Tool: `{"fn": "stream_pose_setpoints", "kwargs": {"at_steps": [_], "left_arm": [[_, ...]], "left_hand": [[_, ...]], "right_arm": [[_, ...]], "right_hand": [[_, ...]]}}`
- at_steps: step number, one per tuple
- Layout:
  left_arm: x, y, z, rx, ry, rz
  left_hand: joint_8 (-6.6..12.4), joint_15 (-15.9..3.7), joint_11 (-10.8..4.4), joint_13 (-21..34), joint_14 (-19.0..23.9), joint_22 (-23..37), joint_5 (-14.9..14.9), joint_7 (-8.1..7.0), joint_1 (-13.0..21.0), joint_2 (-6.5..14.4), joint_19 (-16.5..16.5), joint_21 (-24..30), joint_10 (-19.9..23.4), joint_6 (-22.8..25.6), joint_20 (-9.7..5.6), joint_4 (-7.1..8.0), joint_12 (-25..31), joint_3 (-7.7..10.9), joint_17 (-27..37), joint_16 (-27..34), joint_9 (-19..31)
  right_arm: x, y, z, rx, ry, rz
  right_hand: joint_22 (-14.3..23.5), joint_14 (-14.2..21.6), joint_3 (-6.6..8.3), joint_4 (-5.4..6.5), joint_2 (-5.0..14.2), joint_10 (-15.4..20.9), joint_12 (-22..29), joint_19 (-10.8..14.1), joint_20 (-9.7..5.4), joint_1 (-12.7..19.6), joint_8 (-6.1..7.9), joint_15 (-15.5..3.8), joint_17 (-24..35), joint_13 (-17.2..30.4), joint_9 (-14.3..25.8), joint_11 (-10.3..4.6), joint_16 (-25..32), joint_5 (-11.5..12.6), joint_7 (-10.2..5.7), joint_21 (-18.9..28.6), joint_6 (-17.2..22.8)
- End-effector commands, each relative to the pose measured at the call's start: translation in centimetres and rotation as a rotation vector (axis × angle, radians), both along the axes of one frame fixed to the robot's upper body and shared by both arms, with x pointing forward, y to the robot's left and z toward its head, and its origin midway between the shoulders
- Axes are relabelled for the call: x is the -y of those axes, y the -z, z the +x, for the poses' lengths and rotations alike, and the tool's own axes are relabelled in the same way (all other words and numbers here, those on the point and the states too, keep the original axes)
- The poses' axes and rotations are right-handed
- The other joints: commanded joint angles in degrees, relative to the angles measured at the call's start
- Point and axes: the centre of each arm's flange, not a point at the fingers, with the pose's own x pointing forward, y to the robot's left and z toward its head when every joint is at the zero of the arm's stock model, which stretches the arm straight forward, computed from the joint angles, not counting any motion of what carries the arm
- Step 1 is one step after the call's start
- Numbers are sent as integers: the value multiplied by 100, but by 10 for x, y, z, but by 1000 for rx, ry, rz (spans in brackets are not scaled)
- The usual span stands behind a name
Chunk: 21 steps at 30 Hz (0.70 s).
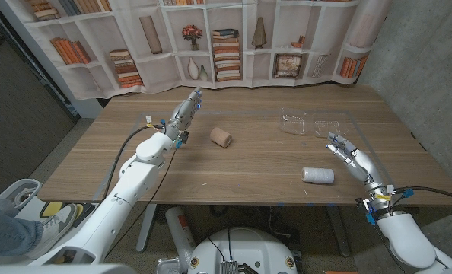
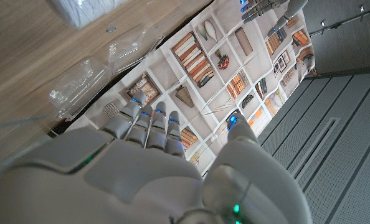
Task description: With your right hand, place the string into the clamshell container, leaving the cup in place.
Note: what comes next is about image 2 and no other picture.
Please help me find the metal support rod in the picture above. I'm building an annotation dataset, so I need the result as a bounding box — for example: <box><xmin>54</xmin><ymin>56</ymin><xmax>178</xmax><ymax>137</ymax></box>
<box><xmin>308</xmin><ymin>2</ymin><xmax>370</xmax><ymax>37</ymax></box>

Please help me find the white string spool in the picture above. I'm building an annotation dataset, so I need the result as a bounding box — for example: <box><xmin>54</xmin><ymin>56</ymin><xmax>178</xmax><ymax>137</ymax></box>
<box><xmin>46</xmin><ymin>0</ymin><xmax>128</xmax><ymax>29</ymax></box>

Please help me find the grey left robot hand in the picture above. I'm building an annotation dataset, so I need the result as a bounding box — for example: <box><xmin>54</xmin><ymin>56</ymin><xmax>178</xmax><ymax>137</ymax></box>
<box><xmin>239</xmin><ymin>0</ymin><xmax>310</xmax><ymax>38</ymax></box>

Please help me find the printed bookshelf backdrop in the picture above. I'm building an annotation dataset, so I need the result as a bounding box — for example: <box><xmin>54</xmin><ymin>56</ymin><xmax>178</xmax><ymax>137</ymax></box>
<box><xmin>65</xmin><ymin>0</ymin><xmax>316</xmax><ymax>178</ymax></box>

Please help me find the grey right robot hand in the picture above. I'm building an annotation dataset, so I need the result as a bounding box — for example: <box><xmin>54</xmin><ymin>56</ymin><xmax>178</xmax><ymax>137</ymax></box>
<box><xmin>0</xmin><ymin>90</ymin><xmax>313</xmax><ymax>224</ymax></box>

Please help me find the clear plastic clamshell container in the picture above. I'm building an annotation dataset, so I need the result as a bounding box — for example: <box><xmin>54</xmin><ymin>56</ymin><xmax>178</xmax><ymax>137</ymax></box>
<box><xmin>47</xmin><ymin>29</ymin><xmax>166</xmax><ymax>122</ymax></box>

